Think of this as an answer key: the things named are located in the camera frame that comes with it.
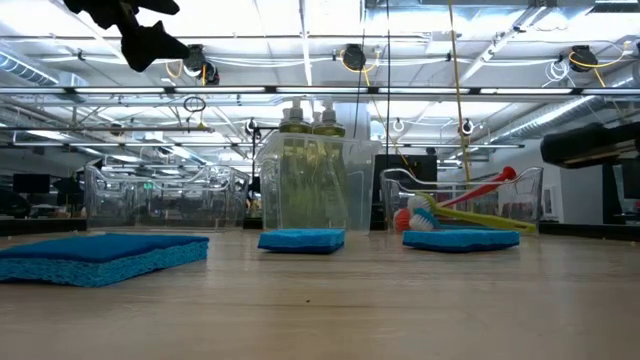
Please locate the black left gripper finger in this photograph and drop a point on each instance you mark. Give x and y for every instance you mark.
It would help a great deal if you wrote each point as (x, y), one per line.
(152, 47)
(157, 5)

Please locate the dark blue sponge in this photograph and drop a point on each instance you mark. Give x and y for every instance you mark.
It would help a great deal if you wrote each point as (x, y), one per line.
(100, 255)

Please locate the light blue sponge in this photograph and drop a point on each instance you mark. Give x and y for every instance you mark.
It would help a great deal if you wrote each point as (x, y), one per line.
(460, 241)
(300, 241)

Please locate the blue dish brush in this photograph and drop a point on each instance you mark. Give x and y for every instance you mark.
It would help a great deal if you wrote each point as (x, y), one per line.
(431, 217)

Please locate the yellow-green dish brush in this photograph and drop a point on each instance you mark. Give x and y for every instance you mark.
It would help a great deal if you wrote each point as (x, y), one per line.
(480, 217)

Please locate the red dish brush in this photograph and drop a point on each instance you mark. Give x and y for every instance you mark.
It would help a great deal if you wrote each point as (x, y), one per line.
(500, 179)

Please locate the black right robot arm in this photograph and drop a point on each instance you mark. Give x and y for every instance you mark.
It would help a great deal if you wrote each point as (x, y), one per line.
(590, 145)

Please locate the long ceiling light strip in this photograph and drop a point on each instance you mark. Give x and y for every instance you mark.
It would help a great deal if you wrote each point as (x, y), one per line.
(150, 90)

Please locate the shallow clear plastic bin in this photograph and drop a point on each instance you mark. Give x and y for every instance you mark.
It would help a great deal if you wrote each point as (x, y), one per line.
(525, 200)
(150, 210)

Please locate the small black monitor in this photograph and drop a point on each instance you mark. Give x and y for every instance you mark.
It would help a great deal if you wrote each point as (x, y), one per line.
(30, 183)

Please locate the dark desk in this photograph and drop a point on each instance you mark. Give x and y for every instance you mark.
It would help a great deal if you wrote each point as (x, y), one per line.
(50, 226)

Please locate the tall clear plastic bin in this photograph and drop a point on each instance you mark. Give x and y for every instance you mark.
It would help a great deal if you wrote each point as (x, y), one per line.
(360, 190)

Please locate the black rectangular screen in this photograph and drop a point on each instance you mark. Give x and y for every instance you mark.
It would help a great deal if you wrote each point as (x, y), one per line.
(405, 161)

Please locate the dark bench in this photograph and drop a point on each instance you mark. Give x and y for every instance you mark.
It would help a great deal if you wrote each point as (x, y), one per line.
(590, 231)

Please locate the white wall poster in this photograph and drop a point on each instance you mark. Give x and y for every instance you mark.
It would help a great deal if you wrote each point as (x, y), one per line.
(550, 200)

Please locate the black wall screen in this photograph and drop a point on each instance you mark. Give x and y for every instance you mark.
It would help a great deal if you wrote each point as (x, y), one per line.
(611, 200)

